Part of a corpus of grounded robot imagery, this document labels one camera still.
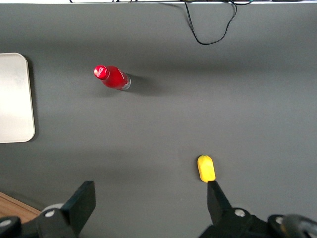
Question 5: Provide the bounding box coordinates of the beige rectangular plastic tray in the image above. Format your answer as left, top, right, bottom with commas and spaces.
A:
0, 52, 36, 143

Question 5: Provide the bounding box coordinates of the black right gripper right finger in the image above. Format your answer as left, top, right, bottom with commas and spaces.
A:
198, 181, 270, 238

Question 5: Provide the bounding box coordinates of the yellow lemon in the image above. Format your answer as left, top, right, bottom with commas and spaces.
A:
197, 154, 216, 183

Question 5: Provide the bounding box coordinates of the red cola bottle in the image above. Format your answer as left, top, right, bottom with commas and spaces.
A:
93, 64, 131, 92

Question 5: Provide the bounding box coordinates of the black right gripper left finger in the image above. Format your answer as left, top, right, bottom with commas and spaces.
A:
36, 180, 97, 238

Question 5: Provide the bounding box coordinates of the black looped cable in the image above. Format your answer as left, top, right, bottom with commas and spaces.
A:
184, 0, 238, 46

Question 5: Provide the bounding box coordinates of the wooden drawer cabinet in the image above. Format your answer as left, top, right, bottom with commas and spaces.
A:
0, 191, 42, 219

